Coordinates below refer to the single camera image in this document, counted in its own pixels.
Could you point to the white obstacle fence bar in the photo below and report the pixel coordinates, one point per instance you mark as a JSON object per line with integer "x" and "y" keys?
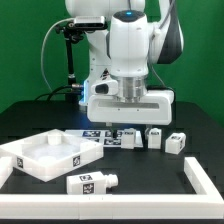
{"x": 205, "y": 203}

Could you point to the white tag base sheet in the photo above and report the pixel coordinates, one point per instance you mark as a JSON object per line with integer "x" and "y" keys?
{"x": 102, "y": 136}

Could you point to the black camera stand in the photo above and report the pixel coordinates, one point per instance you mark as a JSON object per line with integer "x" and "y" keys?
{"x": 71, "y": 36}

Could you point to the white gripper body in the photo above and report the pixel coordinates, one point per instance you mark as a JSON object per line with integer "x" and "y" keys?
{"x": 155, "y": 108}

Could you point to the silver camera on stand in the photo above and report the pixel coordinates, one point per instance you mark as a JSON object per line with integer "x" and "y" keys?
{"x": 89, "y": 23}

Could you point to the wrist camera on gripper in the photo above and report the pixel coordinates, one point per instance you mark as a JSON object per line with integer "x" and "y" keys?
{"x": 105, "y": 87}

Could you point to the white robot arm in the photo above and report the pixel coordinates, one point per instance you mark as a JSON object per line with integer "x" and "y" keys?
{"x": 124, "y": 47}

